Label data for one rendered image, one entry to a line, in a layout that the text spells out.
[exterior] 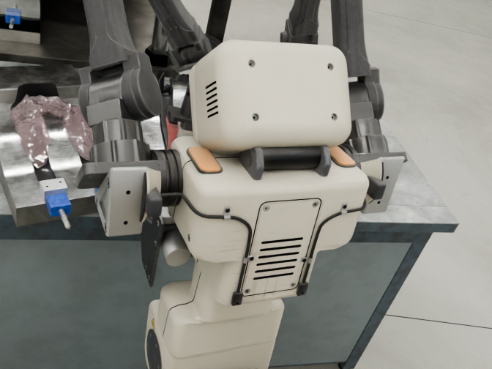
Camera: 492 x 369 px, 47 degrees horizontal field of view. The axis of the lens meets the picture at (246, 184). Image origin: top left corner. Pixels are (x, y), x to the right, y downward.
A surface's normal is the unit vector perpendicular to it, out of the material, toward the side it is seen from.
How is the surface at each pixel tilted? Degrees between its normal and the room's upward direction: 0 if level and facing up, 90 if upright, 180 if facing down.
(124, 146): 37
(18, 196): 0
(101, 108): 53
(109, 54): 61
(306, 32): 112
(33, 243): 90
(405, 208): 0
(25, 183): 0
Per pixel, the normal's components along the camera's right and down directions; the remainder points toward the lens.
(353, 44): 0.14, 0.22
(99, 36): -0.27, 0.04
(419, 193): 0.22, -0.78
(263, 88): 0.41, -0.06
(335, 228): 0.38, 0.51
